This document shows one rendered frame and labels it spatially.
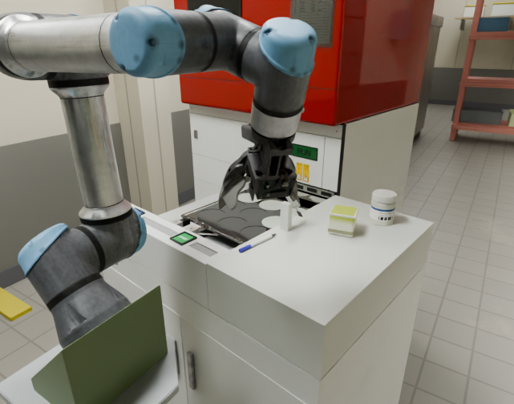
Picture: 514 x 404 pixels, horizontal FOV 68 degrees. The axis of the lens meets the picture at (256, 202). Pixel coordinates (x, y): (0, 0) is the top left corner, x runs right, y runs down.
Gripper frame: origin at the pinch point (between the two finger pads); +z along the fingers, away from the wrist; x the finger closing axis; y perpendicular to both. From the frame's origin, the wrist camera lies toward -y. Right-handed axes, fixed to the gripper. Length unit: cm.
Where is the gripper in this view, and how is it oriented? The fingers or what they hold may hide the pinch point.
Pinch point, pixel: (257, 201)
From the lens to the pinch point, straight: 75.8
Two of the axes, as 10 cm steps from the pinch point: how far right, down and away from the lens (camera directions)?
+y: 2.3, 7.4, -6.3
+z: -1.1, 6.7, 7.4
